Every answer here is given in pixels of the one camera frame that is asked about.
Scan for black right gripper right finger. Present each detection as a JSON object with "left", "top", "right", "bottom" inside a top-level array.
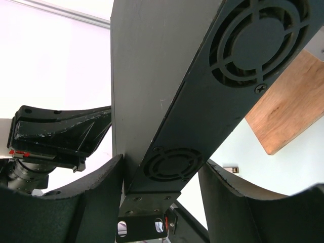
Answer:
[{"left": 198, "top": 160, "right": 323, "bottom": 242}]

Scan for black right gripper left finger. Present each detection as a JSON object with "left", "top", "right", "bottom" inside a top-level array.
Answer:
[{"left": 1, "top": 154, "right": 124, "bottom": 242}]

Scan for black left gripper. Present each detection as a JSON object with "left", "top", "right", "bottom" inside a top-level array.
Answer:
[{"left": 7, "top": 105, "right": 112, "bottom": 172}]

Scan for silver SFP module upright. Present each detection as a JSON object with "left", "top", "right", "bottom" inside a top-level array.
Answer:
[{"left": 223, "top": 167, "right": 239, "bottom": 174}]

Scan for wooden base board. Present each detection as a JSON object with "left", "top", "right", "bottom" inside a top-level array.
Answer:
[{"left": 245, "top": 50, "right": 323, "bottom": 155}]

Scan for aluminium frame post left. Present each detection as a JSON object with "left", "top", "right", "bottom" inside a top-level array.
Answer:
[{"left": 10, "top": 0, "right": 111, "bottom": 29}]

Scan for black blue network switch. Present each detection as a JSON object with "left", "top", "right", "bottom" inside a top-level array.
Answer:
[{"left": 110, "top": 0, "right": 324, "bottom": 243}]

